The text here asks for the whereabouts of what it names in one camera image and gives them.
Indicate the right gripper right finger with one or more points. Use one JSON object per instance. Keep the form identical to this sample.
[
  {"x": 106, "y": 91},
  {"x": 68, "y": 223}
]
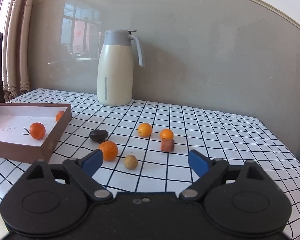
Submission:
[{"x": 239, "y": 199}]

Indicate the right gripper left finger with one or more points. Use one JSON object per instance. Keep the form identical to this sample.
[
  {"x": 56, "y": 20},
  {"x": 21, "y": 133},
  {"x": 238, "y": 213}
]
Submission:
[{"x": 50, "y": 199}]

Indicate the orange carrot chunk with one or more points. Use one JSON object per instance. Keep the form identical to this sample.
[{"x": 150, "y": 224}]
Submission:
[{"x": 59, "y": 115}]

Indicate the large orange tangerine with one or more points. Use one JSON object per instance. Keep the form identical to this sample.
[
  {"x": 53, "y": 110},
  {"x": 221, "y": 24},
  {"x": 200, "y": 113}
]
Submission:
[{"x": 109, "y": 150}]

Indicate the dark wrinkled fruit elongated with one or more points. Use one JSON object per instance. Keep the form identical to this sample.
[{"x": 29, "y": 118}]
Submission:
[{"x": 98, "y": 135}]

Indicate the tan longan fruit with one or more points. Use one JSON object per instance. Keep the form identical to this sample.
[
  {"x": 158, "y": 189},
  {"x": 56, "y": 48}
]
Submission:
[{"x": 130, "y": 162}]

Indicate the brownish carrot chunk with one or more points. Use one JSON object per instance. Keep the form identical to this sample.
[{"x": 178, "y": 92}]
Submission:
[{"x": 167, "y": 145}]

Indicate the small kumquat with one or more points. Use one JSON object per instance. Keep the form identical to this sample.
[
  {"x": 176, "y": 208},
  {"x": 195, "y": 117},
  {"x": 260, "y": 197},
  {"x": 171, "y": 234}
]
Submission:
[
  {"x": 144, "y": 130},
  {"x": 166, "y": 134}
]

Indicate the brown cardboard box tray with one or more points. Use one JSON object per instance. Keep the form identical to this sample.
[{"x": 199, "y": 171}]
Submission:
[{"x": 15, "y": 121}]

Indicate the checkered white tablecloth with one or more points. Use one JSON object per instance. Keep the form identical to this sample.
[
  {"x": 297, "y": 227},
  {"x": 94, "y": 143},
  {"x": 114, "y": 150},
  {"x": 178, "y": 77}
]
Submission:
[{"x": 215, "y": 134}]

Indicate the beige lace curtain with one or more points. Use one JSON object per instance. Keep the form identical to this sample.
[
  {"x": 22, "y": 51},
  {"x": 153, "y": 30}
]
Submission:
[{"x": 15, "y": 72}]

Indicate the cream thermos jug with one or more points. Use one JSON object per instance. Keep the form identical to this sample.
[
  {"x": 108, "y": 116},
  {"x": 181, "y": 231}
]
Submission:
[{"x": 116, "y": 67}]

